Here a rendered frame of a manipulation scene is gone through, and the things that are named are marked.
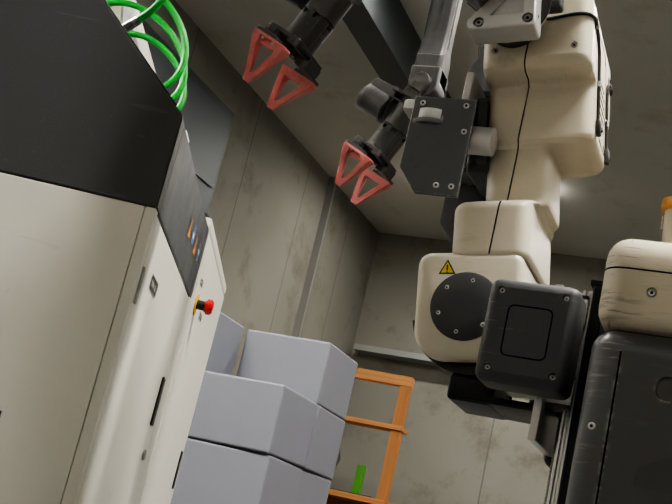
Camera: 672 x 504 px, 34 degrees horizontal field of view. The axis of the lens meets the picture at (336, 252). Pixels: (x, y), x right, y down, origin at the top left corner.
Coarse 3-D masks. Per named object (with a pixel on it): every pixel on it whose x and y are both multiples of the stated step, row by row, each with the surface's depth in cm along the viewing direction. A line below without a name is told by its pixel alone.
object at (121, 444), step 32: (160, 256) 188; (160, 288) 196; (128, 320) 173; (160, 320) 205; (128, 352) 179; (160, 352) 215; (128, 384) 186; (160, 384) 225; (128, 416) 194; (96, 448) 171; (128, 448) 203; (96, 480) 177; (128, 480) 212
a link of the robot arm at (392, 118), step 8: (392, 96) 213; (392, 104) 213; (400, 104) 211; (384, 112) 213; (392, 112) 211; (400, 112) 210; (384, 120) 212; (392, 120) 210; (400, 120) 210; (408, 120) 210; (400, 128) 210
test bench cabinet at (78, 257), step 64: (0, 192) 174; (64, 192) 174; (0, 256) 171; (64, 256) 172; (128, 256) 172; (0, 320) 169; (64, 320) 169; (0, 384) 166; (64, 384) 167; (0, 448) 164; (64, 448) 164
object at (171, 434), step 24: (144, 48) 299; (216, 288) 288; (192, 312) 250; (216, 312) 302; (192, 336) 260; (192, 360) 272; (168, 384) 238; (192, 384) 283; (168, 408) 246; (192, 408) 296; (168, 432) 256; (168, 456) 267; (144, 480) 235; (168, 480) 279
